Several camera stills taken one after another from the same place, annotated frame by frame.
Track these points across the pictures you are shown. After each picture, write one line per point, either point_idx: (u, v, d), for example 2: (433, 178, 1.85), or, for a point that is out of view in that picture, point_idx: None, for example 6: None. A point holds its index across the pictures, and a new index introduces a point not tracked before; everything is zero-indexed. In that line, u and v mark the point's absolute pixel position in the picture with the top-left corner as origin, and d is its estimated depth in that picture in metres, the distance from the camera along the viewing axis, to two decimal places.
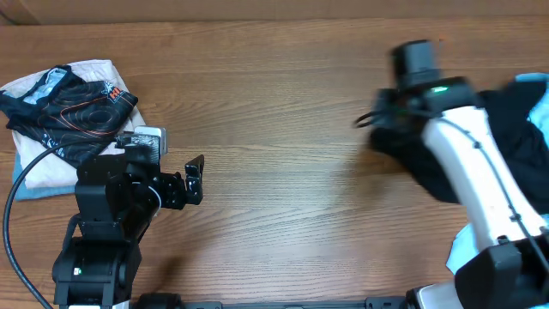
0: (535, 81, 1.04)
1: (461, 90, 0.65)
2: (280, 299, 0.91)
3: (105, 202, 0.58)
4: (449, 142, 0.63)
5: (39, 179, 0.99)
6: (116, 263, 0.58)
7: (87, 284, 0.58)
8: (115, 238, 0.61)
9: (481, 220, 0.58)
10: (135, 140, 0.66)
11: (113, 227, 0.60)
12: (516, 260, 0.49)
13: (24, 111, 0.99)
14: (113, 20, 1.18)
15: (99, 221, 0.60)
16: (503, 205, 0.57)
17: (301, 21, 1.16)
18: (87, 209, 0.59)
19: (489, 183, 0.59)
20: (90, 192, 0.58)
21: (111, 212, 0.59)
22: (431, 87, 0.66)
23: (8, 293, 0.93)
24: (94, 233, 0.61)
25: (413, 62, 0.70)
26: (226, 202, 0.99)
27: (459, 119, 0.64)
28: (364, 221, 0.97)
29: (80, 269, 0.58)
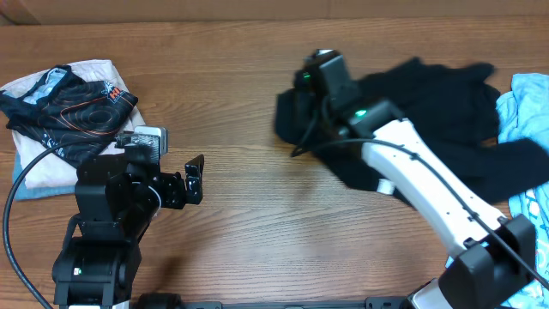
0: (528, 81, 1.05)
1: (379, 108, 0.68)
2: (280, 299, 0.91)
3: (105, 202, 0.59)
4: (388, 160, 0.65)
5: (39, 179, 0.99)
6: (116, 263, 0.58)
7: (87, 284, 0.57)
8: (115, 238, 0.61)
9: (444, 228, 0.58)
10: (135, 140, 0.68)
11: (113, 227, 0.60)
12: (486, 257, 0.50)
13: (24, 111, 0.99)
14: (113, 21, 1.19)
15: (99, 221, 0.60)
16: (458, 209, 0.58)
17: (301, 21, 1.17)
18: (87, 208, 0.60)
19: (437, 190, 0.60)
20: (90, 192, 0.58)
21: (111, 212, 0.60)
22: (352, 112, 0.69)
23: (8, 293, 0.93)
24: (94, 233, 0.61)
25: (331, 82, 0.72)
26: (226, 202, 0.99)
27: (391, 136, 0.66)
28: (364, 221, 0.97)
29: (81, 269, 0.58)
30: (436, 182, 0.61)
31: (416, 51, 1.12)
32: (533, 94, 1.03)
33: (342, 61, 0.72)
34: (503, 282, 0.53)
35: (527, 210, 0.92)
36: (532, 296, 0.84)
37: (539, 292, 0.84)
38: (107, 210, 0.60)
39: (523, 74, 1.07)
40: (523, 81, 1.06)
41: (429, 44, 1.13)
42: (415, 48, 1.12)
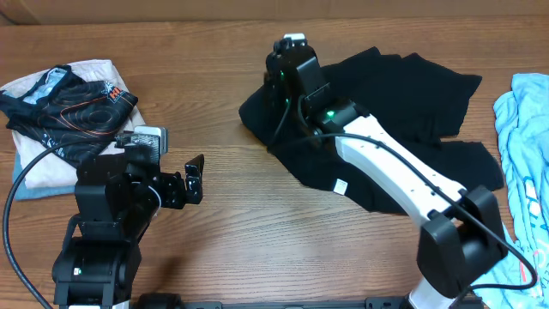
0: (527, 81, 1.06)
1: (347, 108, 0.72)
2: (280, 299, 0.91)
3: (105, 201, 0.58)
4: (356, 152, 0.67)
5: (39, 179, 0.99)
6: (116, 263, 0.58)
7: (87, 284, 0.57)
8: (114, 238, 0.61)
9: (413, 207, 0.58)
10: (135, 140, 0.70)
11: (113, 227, 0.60)
12: (449, 225, 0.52)
13: (24, 111, 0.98)
14: (114, 21, 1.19)
15: (99, 221, 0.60)
16: (422, 185, 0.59)
17: (301, 21, 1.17)
18: (87, 208, 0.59)
19: (401, 171, 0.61)
20: (89, 192, 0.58)
21: (111, 212, 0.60)
22: (323, 113, 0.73)
23: (8, 293, 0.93)
24: (94, 233, 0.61)
25: (305, 84, 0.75)
26: (226, 202, 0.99)
27: (357, 130, 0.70)
28: (364, 221, 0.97)
29: (81, 269, 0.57)
30: (399, 163, 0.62)
31: (416, 51, 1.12)
32: (532, 95, 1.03)
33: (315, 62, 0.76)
34: (474, 254, 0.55)
35: (527, 210, 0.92)
36: (532, 296, 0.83)
37: (539, 292, 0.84)
38: (106, 209, 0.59)
39: (523, 74, 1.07)
40: (522, 81, 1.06)
41: (429, 44, 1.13)
42: (415, 48, 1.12)
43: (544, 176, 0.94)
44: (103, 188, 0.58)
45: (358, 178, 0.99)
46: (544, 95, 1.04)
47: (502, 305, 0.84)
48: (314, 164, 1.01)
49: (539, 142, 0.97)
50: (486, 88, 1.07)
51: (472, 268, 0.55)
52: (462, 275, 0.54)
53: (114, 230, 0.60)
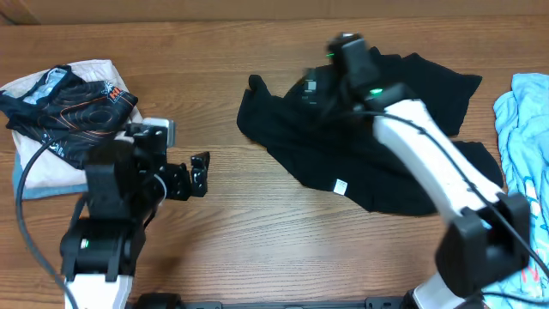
0: (528, 81, 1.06)
1: (394, 89, 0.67)
2: (280, 299, 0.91)
3: (112, 179, 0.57)
4: (396, 136, 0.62)
5: (39, 179, 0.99)
6: (121, 239, 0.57)
7: (94, 260, 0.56)
8: (121, 215, 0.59)
9: (443, 200, 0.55)
10: (145, 130, 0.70)
11: (120, 206, 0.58)
12: (479, 224, 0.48)
13: (24, 111, 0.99)
14: (113, 21, 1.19)
15: (106, 201, 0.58)
16: (459, 180, 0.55)
17: (301, 21, 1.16)
18: (93, 186, 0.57)
19: (437, 158, 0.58)
20: (99, 170, 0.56)
21: (117, 190, 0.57)
22: (368, 90, 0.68)
23: (9, 293, 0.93)
24: (100, 213, 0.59)
25: (352, 62, 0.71)
26: (226, 202, 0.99)
27: (403, 114, 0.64)
28: (364, 221, 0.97)
29: (87, 242, 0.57)
30: (438, 153, 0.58)
31: (416, 51, 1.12)
32: (533, 95, 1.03)
33: (364, 43, 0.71)
34: (497, 262, 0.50)
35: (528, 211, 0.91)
36: (532, 296, 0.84)
37: (539, 292, 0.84)
38: (113, 189, 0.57)
39: (523, 74, 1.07)
40: (523, 81, 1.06)
41: (429, 44, 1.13)
42: (415, 48, 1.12)
43: (544, 176, 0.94)
44: (111, 167, 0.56)
45: (358, 178, 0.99)
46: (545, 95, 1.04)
47: (501, 305, 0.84)
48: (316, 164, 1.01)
49: (539, 142, 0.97)
50: (486, 88, 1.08)
51: (490, 275, 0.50)
52: (480, 279, 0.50)
53: (121, 209, 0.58)
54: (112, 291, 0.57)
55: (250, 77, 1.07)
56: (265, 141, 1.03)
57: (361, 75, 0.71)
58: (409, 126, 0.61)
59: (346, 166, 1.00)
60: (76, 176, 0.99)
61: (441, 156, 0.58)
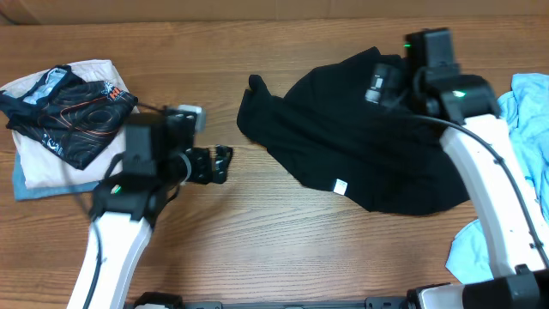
0: (528, 81, 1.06)
1: (479, 98, 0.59)
2: (280, 299, 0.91)
3: (148, 139, 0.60)
4: (467, 156, 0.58)
5: (39, 178, 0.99)
6: (147, 191, 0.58)
7: (119, 205, 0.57)
8: (149, 173, 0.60)
9: (499, 243, 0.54)
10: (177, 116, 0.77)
11: (150, 163, 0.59)
12: (533, 291, 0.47)
13: (24, 111, 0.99)
14: (113, 21, 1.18)
15: (138, 159, 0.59)
16: (524, 228, 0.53)
17: (301, 21, 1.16)
18: (129, 142, 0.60)
19: (509, 203, 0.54)
20: (136, 130, 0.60)
21: (150, 150, 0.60)
22: (451, 89, 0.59)
23: (9, 293, 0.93)
24: (129, 171, 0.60)
25: (431, 53, 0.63)
26: (226, 202, 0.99)
27: (482, 130, 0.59)
28: (364, 221, 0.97)
29: (117, 189, 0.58)
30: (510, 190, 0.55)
31: None
32: (532, 95, 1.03)
33: (449, 36, 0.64)
34: None
35: None
36: None
37: None
38: (147, 147, 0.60)
39: (523, 74, 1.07)
40: (523, 80, 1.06)
41: None
42: None
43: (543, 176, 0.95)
44: (147, 128, 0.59)
45: (357, 178, 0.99)
46: (545, 95, 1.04)
47: None
48: (319, 165, 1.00)
49: (538, 142, 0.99)
50: None
51: None
52: None
53: (150, 169, 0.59)
54: (135, 232, 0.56)
55: (250, 77, 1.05)
56: (265, 141, 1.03)
57: (442, 72, 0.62)
58: (485, 149, 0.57)
59: (346, 166, 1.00)
60: (76, 176, 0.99)
61: (513, 199, 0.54)
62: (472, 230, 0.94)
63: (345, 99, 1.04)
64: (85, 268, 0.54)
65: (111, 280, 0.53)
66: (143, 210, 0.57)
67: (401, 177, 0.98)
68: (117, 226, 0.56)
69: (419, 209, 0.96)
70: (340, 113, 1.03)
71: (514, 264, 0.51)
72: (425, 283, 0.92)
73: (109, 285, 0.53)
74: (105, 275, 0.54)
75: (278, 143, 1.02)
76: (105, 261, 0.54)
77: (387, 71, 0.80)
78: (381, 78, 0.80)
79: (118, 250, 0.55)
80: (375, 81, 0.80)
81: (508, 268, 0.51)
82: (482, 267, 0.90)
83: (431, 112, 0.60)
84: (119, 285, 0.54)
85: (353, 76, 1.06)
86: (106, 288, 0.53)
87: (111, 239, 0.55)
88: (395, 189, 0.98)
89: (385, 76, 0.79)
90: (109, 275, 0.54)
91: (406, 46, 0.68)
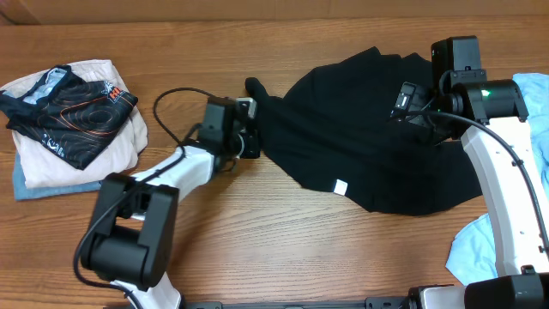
0: (528, 81, 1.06)
1: (508, 99, 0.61)
2: (280, 299, 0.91)
3: (221, 115, 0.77)
4: (487, 156, 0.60)
5: (39, 178, 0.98)
6: (216, 154, 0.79)
7: (199, 154, 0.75)
8: (217, 143, 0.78)
9: (509, 242, 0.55)
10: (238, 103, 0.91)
11: (220, 135, 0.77)
12: (537, 293, 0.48)
13: (24, 111, 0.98)
14: (113, 20, 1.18)
15: (212, 129, 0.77)
16: (535, 228, 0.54)
17: (301, 21, 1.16)
18: (207, 115, 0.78)
19: (522, 204, 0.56)
20: (214, 107, 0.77)
21: (220, 124, 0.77)
22: (478, 87, 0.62)
23: (9, 293, 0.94)
24: (203, 136, 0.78)
25: (458, 57, 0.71)
26: (226, 202, 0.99)
27: (503, 130, 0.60)
28: (364, 221, 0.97)
29: (201, 141, 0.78)
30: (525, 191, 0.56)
31: (416, 51, 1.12)
32: (531, 96, 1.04)
33: (476, 45, 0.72)
34: None
35: None
36: None
37: None
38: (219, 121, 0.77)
39: (523, 74, 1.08)
40: (523, 80, 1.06)
41: (429, 44, 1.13)
42: (415, 49, 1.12)
43: (543, 175, 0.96)
44: (222, 108, 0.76)
45: (358, 178, 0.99)
46: (544, 95, 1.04)
47: None
48: (321, 166, 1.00)
49: (538, 142, 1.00)
50: None
51: None
52: None
53: (220, 136, 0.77)
54: (205, 161, 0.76)
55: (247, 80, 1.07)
56: (265, 142, 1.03)
57: (467, 76, 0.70)
58: (506, 151, 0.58)
59: (347, 166, 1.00)
60: (76, 176, 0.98)
61: (527, 199, 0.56)
62: (472, 230, 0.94)
63: (345, 100, 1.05)
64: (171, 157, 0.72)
65: (185, 167, 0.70)
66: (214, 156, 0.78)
67: (404, 176, 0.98)
68: (197, 154, 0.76)
69: (419, 209, 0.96)
70: (340, 113, 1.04)
71: (521, 264, 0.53)
72: (426, 283, 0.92)
73: (184, 169, 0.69)
74: (182, 163, 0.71)
75: (280, 143, 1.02)
76: (184, 158, 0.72)
77: (413, 88, 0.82)
78: (407, 96, 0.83)
79: (194, 159, 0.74)
80: (401, 99, 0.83)
81: (516, 268, 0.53)
82: (482, 267, 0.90)
83: (455, 108, 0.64)
84: (187, 177, 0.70)
85: (351, 77, 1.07)
86: (182, 169, 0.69)
87: (192, 154, 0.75)
88: (397, 188, 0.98)
89: (411, 94, 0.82)
90: (185, 165, 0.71)
91: (434, 55, 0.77)
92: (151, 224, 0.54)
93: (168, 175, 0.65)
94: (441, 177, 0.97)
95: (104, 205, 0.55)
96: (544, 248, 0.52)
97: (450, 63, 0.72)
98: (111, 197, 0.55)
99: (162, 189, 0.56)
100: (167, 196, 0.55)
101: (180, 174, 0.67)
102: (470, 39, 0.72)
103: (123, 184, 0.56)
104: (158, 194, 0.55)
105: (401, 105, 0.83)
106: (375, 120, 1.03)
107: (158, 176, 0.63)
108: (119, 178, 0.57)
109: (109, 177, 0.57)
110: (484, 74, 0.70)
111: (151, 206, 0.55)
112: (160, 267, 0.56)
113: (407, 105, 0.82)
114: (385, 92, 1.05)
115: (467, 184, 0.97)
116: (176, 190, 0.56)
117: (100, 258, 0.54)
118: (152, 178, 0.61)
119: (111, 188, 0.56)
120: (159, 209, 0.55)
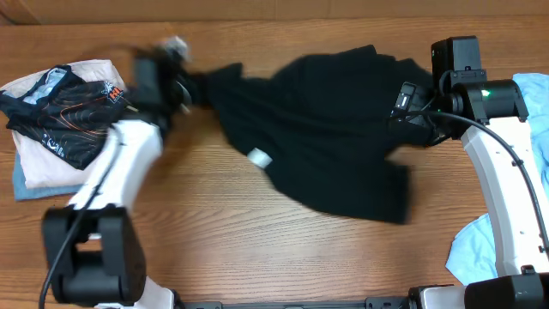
0: (528, 81, 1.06)
1: (508, 99, 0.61)
2: (280, 299, 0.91)
3: (148, 73, 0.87)
4: (487, 156, 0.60)
5: (39, 179, 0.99)
6: (159, 120, 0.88)
7: (133, 124, 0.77)
8: (152, 102, 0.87)
9: (509, 243, 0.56)
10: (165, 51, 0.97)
11: (154, 94, 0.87)
12: (537, 292, 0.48)
13: (24, 111, 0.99)
14: (113, 20, 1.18)
15: (147, 88, 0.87)
16: (534, 229, 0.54)
17: (302, 21, 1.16)
18: (138, 75, 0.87)
19: (522, 204, 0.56)
20: (141, 64, 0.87)
21: (153, 82, 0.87)
22: (478, 87, 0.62)
23: (9, 293, 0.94)
24: (141, 98, 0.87)
25: (459, 57, 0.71)
26: (226, 202, 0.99)
27: (503, 130, 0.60)
28: (364, 221, 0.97)
29: (137, 109, 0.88)
30: (525, 192, 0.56)
31: (416, 51, 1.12)
32: (531, 96, 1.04)
33: (476, 45, 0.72)
34: None
35: None
36: None
37: None
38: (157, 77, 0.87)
39: (523, 74, 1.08)
40: (523, 81, 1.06)
41: (429, 44, 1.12)
42: (415, 49, 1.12)
43: (543, 175, 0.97)
44: (149, 63, 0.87)
45: (356, 175, 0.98)
46: (544, 95, 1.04)
47: None
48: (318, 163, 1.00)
49: (538, 142, 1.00)
50: None
51: None
52: None
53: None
54: (146, 132, 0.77)
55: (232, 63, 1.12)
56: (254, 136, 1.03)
57: (467, 77, 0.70)
58: (506, 151, 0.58)
59: (306, 157, 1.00)
60: (75, 176, 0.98)
61: (527, 199, 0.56)
62: (471, 230, 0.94)
63: (343, 97, 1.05)
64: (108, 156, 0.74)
65: (128, 160, 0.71)
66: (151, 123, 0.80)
67: (362, 176, 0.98)
68: (134, 128, 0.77)
69: (370, 211, 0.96)
70: (322, 106, 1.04)
71: (521, 264, 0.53)
72: (426, 283, 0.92)
73: (125, 162, 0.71)
74: (123, 155, 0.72)
75: (244, 127, 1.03)
76: (124, 146, 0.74)
77: (413, 88, 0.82)
78: (407, 96, 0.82)
79: (134, 141, 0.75)
80: (400, 99, 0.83)
81: (516, 268, 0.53)
82: (482, 267, 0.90)
83: (455, 108, 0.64)
84: (132, 166, 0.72)
85: (348, 74, 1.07)
86: (124, 163, 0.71)
87: (126, 133, 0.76)
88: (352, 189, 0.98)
89: (411, 94, 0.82)
90: (127, 155, 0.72)
91: (433, 55, 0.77)
92: (110, 253, 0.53)
93: (108, 184, 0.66)
94: (394, 183, 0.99)
95: (54, 249, 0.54)
96: (544, 247, 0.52)
97: (449, 63, 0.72)
98: (58, 241, 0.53)
99: (107, 215, 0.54)
100: (115, 222, 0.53)
101: (123, 173, 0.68)
102: (469, 39, 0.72)
103: (64, 222, 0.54)
104: (105, 222, 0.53)
105: (401, 105, 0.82)
106: (354, 116, 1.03)
107: (98, 194, 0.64)
108: (57, 216, 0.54)
109: (45, 221, 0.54)
110: (484, 75, 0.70)
111: (103, 237, 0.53)
112: (138, 278, 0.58)
113: (407, 105, 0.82)
114: (374, 90, 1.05)
115: (413, 192, 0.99)
116: (120, 213, 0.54)
117: (75, 294, 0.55)
118: (92, 201, 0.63)
119: (53, 232, 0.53)
120: (111, 238, 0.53)
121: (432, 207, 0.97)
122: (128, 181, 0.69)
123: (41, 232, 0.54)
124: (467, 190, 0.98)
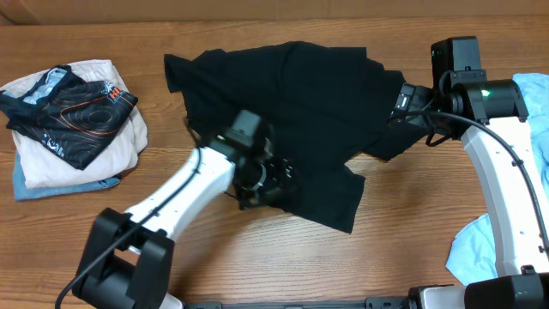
0: (528, 81, 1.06)
1: (508, 100, 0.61)
2: (280, 299, 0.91)
3: (254, 124, 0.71)
4: (486, 156, 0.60)
5: (39, 179, 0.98)
6: (238, 154, 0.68)
7: (216, 150, 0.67)
8: (242, 146, 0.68)
9: (509, 244, 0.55)
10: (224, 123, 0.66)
11: (248, 140, 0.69)
12: (537, 292, 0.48)
13: (24, 111, 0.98)
14: (112, 20, 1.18)
15: (241, 133, 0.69)
16: (535, 229, 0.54)
17: (302, 21, 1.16)
18: (241, 119, 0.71)
19: (522, 204, 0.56)
20: (250, 115, 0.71)
21: (252, 132, 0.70)
22: (479, 87, 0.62)
23: (9, 293, 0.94)
24: (229, 136, 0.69)
25: (458, 57, 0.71)
26: (225, 202, 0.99)
27: (503, 130, 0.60)
28: (364, 221, 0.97)
29: (222, 138, 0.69)
30: (526, 192, 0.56)
31: (416, 51, 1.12)
32: (530, 97, 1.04)
33: (475, 45, 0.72)
34: None
35: None
36: None
37: None
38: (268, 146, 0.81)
39: (524, 75, 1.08)
40: (523, 81, 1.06)
41: (429, 44, 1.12)
42: (415, 49, 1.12)
43: (543, 175, 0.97)
44: (257, 118, 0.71)
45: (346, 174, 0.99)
46: (544, 95, 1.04)
47: None
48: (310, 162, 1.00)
49: (538, 142, 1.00)
50: None
51: None
52: None
53: (246, 142, 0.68)
54: (225, 167, 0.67)
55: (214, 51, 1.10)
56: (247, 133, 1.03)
57: (467, 76, 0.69)
58: (506, 151, 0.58)
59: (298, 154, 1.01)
60: (76, 176, 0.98)
61: (527, 200, 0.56)
62: (471, 230, 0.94)
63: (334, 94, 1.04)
64: (182, 172, 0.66)
65: (195, 191, 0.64)
66: (232, 162, 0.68)
67: (322, 179, 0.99)
68: (214, 159, 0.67)
69: (325, 217, 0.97)
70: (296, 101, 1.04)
71: (521, 264, 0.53)
72: (426, 283, 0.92)
73: (192, 193, 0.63)
74: (193, 184, 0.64)
75: (214, 116, 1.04)
76: (197, 175, 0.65)
77: (413, 88, 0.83)
78: (407, 97, 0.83)
79: (211, 172, 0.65)
80: (401, 100, 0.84)
81: (516, 269, 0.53)
82: (482, 267, 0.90)
83: (455, 108, 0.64)
84: (198, 198, 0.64)
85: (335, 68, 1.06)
86: (190, 194, 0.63)
87: (206, 162, 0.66)
88: (311, 190, 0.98)
89: (410, 95, 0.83)
90: (197, 187, 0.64)
91: (433, 56, 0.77)
92: (141, 274, 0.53)
93: (171, 208, 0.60)
94: (352, 190, 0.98)
95: (96, 245, 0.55)
96: (544, 248, 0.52)
97: (449, 63, 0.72)
98: (103, 241, 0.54)
99: (155, 239, 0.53)
100: (159, 250, 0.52)
101: (185, 204, 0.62)
102: (469, 39, 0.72)
103: (116, 227, 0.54)
104: (151, 245, 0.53)
105: (401, 106, 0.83)
106: (327, 116, 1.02)
107: (155, 215, 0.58)
108: (113, 217, 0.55)
109: (102, 216, 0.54)
110: (484, 73, 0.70)
111: (141, 258, 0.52)
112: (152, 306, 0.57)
113: (407, 106, 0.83)
114: (354, 93, 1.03)
115: (362, 202, 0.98)
116: (169, 243, 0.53)
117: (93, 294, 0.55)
118: (149, 219, 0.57)
119: (103, 230, 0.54)
120: (149, 262, 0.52)
121: (432, 207, 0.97)
122: (185, 214, 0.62)
123: (93, 224, 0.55)
124: (467, 191, 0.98)
